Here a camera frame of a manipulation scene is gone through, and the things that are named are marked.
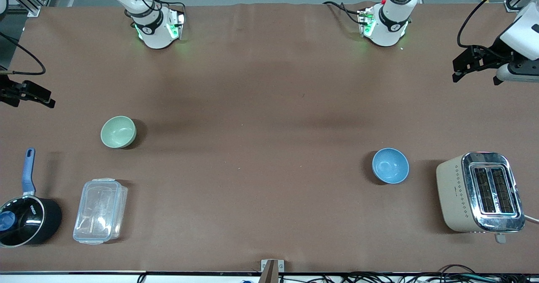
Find green bowl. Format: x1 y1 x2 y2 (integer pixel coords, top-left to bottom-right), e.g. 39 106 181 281
100 115 137 149

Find blue bowl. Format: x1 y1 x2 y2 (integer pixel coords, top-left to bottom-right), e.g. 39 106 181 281
371 147 410 185

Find beige chrome toaster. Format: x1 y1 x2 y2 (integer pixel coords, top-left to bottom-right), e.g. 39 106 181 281
435 151 526 244

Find clear plastic food container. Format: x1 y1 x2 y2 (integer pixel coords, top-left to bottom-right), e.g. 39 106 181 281
72 178 128 246

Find glass pot lid blue knob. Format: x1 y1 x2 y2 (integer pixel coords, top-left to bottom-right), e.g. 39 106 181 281
0 195 45 247

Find brown table mat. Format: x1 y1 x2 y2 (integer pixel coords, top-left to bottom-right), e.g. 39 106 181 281
0 2 539 274

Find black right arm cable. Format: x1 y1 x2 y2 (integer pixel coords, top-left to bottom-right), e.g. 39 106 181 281
0 32 46 76

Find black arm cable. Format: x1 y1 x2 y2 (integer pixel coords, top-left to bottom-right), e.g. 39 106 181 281
457 0 539 48
0 32 46 76

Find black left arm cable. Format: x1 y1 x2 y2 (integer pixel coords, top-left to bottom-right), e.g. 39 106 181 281
457 0 539 48

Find metal base bracket green light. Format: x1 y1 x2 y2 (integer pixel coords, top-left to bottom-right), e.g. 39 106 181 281
358 7 376 38
167 10 186 40

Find black pot blue handle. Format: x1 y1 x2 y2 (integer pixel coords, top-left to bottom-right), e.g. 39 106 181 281
0 148 63 248

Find black base cable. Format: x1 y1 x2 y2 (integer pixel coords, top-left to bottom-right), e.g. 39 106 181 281
323 0 363 25
152 0 187 15

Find tangled black floor cables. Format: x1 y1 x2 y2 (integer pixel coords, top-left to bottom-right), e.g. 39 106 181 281
312 264 539 283

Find metal bracket with wooden post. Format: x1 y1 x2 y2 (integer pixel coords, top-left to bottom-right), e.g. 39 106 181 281
260 259 285 283

